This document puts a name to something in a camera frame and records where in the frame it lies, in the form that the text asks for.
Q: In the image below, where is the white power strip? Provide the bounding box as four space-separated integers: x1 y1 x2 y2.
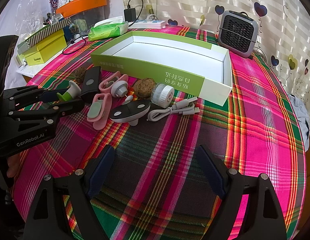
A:
127 19 167 30

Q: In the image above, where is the yellow cardboard box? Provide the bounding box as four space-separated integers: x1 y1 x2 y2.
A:
22 29 66 64

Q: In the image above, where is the striped cardboard box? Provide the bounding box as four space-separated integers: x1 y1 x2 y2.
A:
17 17 71 55

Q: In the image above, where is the plaid tablecloth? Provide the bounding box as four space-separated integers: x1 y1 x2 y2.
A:
12 25 307 240

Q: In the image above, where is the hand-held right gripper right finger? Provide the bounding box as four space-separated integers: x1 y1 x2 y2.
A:
196 145 288 240

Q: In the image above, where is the brown walnut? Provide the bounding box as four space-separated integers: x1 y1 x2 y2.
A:
74 67 88 83
133 78 152 97

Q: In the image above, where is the clear plastic bag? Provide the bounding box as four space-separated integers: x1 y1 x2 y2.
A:
16 0 51 28

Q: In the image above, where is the pink plastic clip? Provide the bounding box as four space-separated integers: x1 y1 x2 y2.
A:
99 71 129 93
87 93 113 130

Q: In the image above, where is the black charger adapter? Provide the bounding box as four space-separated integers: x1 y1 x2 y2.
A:
124 8 137 22

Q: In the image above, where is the grey round device with pin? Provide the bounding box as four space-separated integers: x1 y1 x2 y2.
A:
112 80 133 104

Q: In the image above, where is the heart print curtain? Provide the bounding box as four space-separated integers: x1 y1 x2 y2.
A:
119 0 310 100

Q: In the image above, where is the black and white oval device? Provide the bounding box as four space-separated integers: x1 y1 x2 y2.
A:
109 99 151 127

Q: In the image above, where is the thin black cable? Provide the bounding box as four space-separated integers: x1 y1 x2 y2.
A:
62 34 89 55

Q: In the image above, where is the small blue box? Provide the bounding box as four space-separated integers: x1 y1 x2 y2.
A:
63 25 82 42

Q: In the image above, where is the white charging cable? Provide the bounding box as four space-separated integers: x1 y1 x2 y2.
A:
147 97 201 122

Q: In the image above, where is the green and white cardboard box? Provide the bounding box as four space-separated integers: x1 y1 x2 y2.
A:
90 31 233 108

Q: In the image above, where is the grey desk fan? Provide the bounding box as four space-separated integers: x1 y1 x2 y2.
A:
217 10 261 58

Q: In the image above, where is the black rectangular device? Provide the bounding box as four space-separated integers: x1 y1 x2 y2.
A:
80 66 102 103

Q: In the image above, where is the green and white knob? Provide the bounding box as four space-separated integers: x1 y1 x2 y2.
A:
56 80 82 102

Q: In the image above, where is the white cloth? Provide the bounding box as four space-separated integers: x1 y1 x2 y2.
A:
286 94 310 140

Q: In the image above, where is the person's left hand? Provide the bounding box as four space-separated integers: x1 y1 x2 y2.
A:
6 152 21 180

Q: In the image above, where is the green tissue pack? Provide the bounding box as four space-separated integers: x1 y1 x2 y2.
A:
88 17 129 42

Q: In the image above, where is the black charger cable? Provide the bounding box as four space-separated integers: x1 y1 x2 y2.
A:
127 0 144 20

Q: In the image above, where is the orange container lid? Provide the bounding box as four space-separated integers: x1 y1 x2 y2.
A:
56 0 107 18

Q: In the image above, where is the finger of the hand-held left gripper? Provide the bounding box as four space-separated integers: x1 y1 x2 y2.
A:
9 98 85 133
4 84 69 108

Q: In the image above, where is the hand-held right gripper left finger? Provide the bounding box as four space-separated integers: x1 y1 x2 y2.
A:
23 144 116 240

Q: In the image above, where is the transparent plastic container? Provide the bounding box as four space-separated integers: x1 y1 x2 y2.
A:
70 6 105 34

